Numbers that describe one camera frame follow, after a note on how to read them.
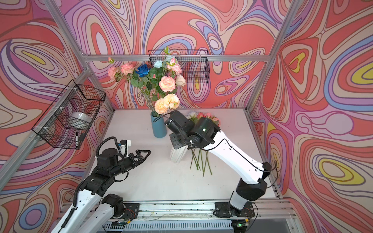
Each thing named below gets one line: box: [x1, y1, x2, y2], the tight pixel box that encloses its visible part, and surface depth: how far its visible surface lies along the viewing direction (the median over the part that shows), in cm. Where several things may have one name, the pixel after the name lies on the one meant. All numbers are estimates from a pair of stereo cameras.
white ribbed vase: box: [170, 145, 188, 164], surface depth 74 cm
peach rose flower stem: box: [154, 93, 181, 116], surface depth 68 cm
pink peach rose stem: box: [158, 57, 187, 93], surface depth 69 cm
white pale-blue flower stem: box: [149, 46, 176, 88], surface depth 73 cm
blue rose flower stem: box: [135, 64, 155, 112], surface depth 73 cm
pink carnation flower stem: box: [107, 57, 153, 100], surface depth 78 cm
